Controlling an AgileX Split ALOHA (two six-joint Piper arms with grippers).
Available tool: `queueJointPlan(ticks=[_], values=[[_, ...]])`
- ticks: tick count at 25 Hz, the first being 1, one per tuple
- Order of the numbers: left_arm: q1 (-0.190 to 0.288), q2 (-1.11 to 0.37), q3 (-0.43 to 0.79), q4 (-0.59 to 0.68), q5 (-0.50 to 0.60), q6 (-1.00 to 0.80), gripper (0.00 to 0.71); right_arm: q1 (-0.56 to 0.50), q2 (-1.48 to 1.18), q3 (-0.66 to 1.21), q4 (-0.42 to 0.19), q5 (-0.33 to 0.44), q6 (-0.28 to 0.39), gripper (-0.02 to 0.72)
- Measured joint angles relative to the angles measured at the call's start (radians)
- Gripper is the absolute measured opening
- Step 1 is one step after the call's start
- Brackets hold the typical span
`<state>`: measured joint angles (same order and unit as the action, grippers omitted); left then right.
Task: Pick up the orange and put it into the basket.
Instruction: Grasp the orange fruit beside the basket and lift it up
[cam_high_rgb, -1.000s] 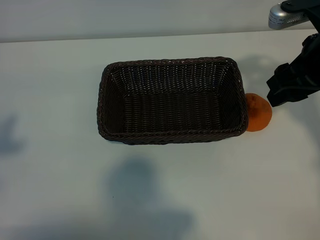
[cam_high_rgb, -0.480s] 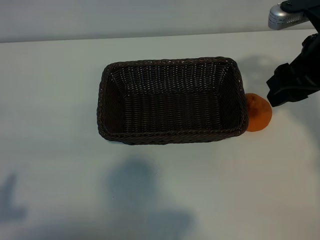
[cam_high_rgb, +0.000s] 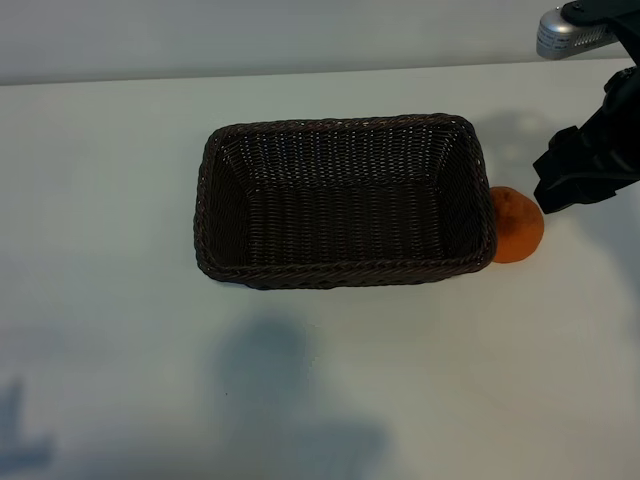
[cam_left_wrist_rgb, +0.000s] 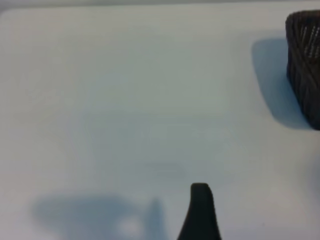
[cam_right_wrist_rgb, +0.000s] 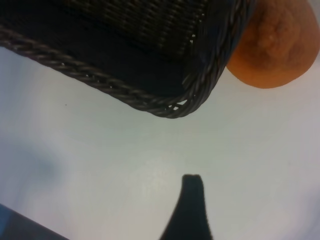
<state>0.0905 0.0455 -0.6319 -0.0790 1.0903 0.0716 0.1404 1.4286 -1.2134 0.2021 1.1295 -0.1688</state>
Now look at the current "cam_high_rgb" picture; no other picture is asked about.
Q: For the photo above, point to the orange fruit with knobbed top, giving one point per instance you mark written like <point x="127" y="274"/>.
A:
<point x="520" y="232"/>

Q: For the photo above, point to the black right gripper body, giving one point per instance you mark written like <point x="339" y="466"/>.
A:
<point x="617" y="145"/>

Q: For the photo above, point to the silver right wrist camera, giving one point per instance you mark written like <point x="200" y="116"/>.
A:
<point x="562" y="32"/>

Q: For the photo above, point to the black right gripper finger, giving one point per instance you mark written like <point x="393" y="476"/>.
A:
<point x="560" y="157"/>
<point x="560" y="197"/>

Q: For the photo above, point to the dark brown woven wicker basket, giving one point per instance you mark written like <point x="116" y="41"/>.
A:
<point x="340" y="220"/>

